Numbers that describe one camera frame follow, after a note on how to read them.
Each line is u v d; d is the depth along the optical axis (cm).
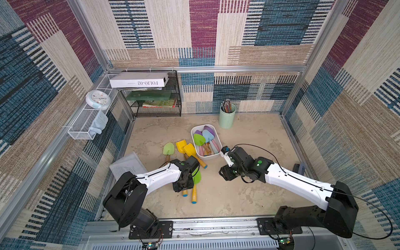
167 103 102
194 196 81
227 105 103
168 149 102
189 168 70
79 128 66
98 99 75
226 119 107
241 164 60
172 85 87
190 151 99
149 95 100
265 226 73
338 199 43
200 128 106
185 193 82
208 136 104
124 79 79
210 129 106
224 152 73
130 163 97
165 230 73
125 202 45
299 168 87
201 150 99
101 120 70
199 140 104
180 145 103
